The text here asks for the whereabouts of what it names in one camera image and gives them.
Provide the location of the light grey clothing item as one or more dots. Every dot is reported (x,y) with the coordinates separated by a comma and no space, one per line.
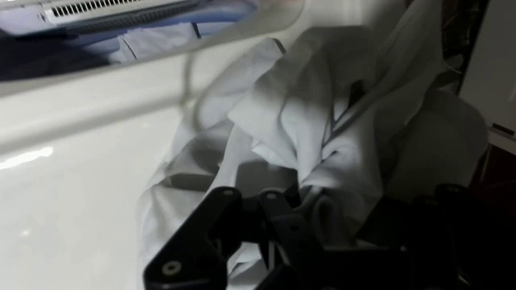
(343,122)

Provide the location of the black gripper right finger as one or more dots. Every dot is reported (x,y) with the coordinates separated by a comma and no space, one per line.
(428,246)

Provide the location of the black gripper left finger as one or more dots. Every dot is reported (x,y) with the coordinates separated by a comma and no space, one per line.
(203,241)

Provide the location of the white clothes in drum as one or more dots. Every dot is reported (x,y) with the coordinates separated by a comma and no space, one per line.
(149,40)

